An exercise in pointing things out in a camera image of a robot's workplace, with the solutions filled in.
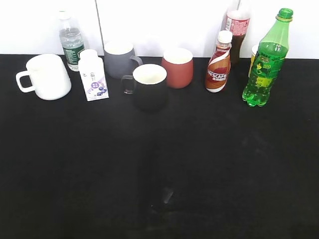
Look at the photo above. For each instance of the cola bottle red label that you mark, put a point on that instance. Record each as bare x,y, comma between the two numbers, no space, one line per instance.
236,20

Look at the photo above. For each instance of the yellow cup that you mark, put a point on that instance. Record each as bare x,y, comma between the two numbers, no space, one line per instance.
253,54

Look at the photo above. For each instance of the green soda bottle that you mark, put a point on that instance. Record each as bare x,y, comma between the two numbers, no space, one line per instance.
271,53

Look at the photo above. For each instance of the black ceramic mug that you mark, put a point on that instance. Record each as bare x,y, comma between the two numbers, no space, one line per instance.
147,85

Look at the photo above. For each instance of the clear water bottle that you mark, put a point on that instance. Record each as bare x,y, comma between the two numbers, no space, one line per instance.
71,39

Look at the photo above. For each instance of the white blueberry milk carton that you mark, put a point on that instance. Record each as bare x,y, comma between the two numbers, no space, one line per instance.
91,69

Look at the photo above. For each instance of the grey ceramic mug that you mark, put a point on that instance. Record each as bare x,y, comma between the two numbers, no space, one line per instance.
120,58

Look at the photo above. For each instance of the red ceramic cup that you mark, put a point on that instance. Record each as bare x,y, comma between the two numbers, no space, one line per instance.
178,63

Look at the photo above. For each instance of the white ceramic mug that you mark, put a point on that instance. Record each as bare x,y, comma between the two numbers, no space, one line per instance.
48,76

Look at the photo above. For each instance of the Nescafe coffee bottle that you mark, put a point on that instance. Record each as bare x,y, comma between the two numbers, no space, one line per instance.
219,65

